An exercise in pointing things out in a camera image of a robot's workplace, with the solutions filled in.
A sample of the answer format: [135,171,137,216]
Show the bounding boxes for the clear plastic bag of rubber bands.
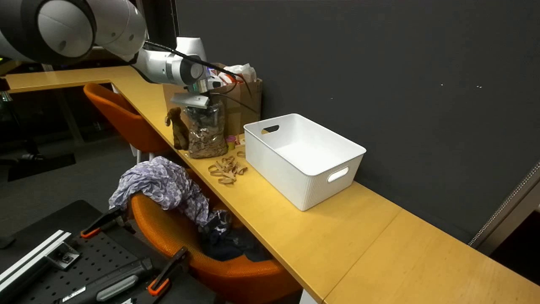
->
[181,103,230,161]

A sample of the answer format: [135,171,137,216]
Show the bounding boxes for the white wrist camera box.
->
[171,91,213,112]

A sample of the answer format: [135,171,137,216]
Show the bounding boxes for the white red plastic bag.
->
[222,63,260,86]

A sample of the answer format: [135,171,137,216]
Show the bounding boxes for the orange chair with cloth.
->
[129,193,304,304]

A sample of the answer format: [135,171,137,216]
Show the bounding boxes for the purple white patterned cloth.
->
[107,156,213,228]

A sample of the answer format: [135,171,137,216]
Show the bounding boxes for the brown moose plush toy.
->
[164,107,191,152]

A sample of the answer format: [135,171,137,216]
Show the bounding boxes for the black orange clamp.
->
[146,247,193,299]
[78,208,129,242]

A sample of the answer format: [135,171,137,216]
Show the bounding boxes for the small metal bracket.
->
[46,242,83,272]

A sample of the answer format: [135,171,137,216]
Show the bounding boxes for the aluminium extrusion rail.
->
[0,228,75,294]

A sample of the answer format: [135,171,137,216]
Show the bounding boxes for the white plastic bin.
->
[242,112,368,213]

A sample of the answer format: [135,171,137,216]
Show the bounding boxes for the black floor stand base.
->
[0,149,78,184]

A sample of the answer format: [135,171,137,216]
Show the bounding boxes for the black perforated work board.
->
[0,200,220,304]

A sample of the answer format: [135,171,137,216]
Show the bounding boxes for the tan rubber band pile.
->
[206,147,252,188]

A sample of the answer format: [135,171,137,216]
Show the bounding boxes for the dark bundled cloth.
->
[198,208,276,264]

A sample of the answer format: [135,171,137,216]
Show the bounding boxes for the grey window frame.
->
[468,162,540,257]

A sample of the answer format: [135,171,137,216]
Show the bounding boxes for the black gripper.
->
[203,83,228,118]

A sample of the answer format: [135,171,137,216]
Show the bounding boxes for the brown cardboard box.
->
[162,78,265,139]

